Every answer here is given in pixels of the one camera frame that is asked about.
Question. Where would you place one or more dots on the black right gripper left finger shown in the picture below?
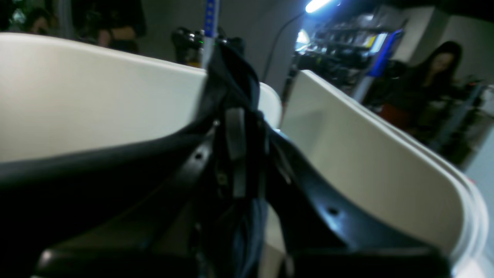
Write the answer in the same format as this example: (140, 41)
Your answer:
(139, 198)

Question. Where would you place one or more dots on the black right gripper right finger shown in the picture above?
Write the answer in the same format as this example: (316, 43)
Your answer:
(327, 236)

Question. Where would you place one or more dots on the black t-shirt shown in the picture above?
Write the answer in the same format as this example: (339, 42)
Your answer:
(233, 229)

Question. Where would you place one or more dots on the seated person dark hair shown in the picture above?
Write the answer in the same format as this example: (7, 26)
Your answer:
(409, 96)

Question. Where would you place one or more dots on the white plastic bin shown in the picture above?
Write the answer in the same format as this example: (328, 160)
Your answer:
(59, 97)

